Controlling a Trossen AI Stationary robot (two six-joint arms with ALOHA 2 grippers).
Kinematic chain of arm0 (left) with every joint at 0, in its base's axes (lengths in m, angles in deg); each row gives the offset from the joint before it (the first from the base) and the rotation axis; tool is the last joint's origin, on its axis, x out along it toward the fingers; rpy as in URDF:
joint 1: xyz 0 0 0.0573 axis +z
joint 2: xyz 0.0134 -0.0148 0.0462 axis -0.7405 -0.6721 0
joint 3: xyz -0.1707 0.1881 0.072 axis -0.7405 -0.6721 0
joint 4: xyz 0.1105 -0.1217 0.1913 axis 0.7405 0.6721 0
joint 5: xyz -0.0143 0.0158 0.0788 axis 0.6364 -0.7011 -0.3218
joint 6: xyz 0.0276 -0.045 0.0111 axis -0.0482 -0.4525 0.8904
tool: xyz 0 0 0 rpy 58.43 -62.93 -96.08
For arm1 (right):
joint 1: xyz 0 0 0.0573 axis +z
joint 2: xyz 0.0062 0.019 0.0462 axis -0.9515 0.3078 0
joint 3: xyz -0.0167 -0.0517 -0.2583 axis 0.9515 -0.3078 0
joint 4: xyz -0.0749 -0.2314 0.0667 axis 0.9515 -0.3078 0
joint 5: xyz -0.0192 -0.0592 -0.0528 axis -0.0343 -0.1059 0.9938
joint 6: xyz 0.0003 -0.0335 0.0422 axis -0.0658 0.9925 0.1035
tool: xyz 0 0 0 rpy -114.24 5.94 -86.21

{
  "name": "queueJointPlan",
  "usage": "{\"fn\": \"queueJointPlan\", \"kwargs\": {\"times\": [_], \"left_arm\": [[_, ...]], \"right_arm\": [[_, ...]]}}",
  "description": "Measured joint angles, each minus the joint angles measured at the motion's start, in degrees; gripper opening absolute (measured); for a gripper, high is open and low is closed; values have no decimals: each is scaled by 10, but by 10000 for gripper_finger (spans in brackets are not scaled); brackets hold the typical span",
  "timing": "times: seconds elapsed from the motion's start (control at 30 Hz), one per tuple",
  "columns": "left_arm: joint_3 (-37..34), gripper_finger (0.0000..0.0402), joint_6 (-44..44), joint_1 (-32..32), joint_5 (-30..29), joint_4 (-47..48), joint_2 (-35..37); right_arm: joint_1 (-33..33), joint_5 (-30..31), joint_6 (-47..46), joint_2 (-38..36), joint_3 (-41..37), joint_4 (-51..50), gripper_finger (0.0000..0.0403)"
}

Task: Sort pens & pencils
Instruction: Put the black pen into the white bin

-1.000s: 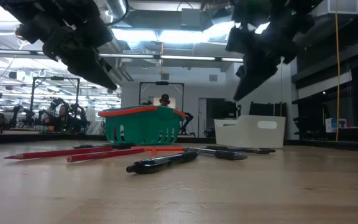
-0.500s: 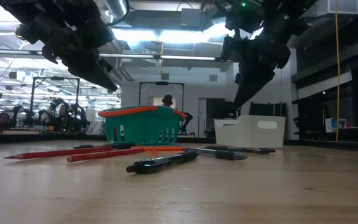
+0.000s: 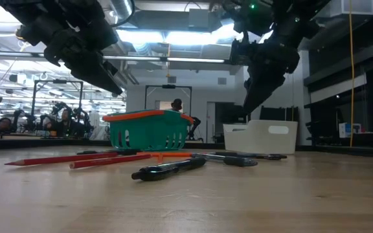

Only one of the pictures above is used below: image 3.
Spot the black gantry frame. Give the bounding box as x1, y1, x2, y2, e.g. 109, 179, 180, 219
30, 78, 84, 127
144, 84, 193, 111

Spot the teal basket with orange rim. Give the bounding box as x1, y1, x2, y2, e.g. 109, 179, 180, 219
102, 109, 195, 152

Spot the black metal table frame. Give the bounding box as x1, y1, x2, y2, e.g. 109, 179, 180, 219
0, 137, 373, 159

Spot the silver ventilation duct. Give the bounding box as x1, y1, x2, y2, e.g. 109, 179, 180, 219
107, 0, 136, 21

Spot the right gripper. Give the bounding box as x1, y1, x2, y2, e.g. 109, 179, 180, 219
229, 30, 301, 115

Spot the white ceiling unit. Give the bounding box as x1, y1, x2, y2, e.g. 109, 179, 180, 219
315, 0, 373, 19

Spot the yellow cable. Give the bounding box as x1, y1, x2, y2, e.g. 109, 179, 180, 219
348, 0, 356, 148

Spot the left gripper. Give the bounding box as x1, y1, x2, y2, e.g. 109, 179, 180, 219
14, 12, 124, 96

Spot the blue and white box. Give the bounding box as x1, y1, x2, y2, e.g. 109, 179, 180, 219
338, 122, 362, 139

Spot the long ceiling light bar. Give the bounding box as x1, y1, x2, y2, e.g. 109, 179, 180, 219
0, 50, 227, 65

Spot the red pencil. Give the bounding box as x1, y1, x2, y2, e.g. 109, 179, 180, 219
69, 153, 153, 170
4, 151, 120, 167

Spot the white plastic bin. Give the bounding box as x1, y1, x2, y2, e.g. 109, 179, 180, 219
222, 119, 299, 155

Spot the grey ceiling box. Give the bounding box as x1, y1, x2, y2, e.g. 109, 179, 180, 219
188, 8, 210, 29

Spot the black cabinet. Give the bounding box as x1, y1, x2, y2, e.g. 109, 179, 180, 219
259, 105, 300, 122

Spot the person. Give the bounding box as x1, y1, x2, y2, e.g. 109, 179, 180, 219
52, 108, 77, 137
169, 98, 184, 113
0, 116, 12, 134

